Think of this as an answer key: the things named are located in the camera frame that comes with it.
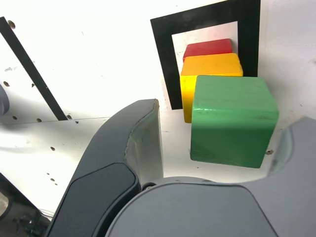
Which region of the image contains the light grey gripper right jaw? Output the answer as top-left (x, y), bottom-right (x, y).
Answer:
top-left (105, 116), bottom-right (316, 237)

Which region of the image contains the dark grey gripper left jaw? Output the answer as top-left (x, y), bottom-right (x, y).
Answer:
top-left (46, 98), bottom-right (165, 237)

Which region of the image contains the green cube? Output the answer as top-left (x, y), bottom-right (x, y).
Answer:
top-left (190, 75), bottom-right (279, 169)

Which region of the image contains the yellow cube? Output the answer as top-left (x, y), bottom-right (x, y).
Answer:
top-left (180, 53), bottom-right (244, 123)

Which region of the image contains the red cube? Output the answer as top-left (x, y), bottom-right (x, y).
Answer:
top-left (183, 38), bottom-right (234, 64)

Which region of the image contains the black tape square outline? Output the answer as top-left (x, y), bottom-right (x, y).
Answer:
top-left (150, 0), bottom-right (261, 111)

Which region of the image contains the black tape strip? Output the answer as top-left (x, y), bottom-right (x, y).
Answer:
top-left (0, 16), bottom-right (69, 121)

